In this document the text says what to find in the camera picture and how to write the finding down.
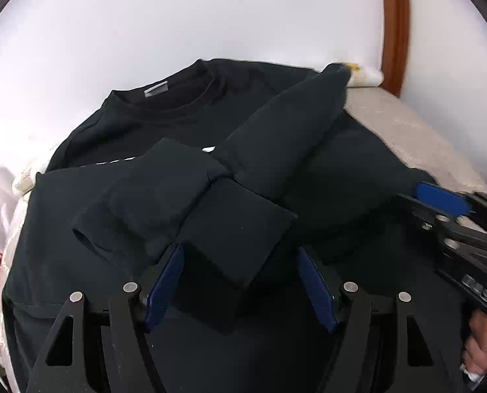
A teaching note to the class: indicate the black sweatshirt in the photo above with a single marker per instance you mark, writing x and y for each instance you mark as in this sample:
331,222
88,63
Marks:
268,131

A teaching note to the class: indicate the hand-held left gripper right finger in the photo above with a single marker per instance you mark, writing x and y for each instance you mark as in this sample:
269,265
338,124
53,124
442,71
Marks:
315,290

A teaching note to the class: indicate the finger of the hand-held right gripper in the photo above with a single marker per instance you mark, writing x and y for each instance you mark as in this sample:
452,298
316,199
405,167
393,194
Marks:
432,223
442,198

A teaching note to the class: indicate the person's right hand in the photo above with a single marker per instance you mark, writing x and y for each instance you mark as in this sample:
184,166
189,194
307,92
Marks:
481,348

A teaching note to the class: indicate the brown wooden door frame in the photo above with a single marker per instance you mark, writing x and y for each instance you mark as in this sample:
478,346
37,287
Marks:
396,28

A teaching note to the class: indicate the striped bed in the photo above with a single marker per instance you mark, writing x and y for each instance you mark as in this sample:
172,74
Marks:
411,131

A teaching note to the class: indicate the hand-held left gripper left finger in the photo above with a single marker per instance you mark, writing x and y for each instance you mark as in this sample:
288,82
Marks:
165,290

